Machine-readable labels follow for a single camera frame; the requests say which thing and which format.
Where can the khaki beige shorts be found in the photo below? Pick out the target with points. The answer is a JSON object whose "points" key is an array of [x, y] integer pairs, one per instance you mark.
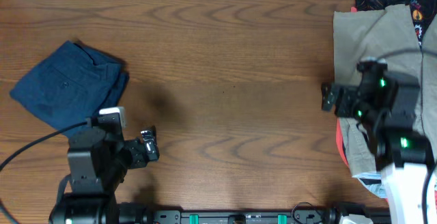
{"points": [[359, 35]]}

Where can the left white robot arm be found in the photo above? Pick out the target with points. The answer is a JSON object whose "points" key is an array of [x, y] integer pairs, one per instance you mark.
{"points": [[79, 208]]}

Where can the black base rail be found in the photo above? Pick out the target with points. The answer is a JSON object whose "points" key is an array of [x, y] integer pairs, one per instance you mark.
{"points": [[304, 213]]}

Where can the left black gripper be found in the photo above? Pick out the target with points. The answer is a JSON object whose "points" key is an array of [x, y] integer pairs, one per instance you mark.
{"points": [[139, 147]]}

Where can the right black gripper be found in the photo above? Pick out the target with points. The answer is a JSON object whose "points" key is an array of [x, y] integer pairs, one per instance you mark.
{"points": [[338, 98]]}

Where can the navy blue shorts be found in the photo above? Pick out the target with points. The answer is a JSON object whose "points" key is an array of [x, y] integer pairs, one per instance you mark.
{"points": [[71, 84]]}

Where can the light blue patterned garment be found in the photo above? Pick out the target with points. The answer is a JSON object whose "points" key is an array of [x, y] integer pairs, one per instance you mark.
{"points": [[372, 182]]}

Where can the red garment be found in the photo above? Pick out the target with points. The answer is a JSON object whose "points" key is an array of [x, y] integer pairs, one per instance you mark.
{"points": [[343, 124]]}

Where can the black patterned garment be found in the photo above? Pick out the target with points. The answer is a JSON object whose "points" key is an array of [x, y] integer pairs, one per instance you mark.
{"points": [[422, 12]]}

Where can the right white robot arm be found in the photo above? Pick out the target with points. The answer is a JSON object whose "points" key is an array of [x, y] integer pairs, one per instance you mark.
{"points": [[403, 156]]}

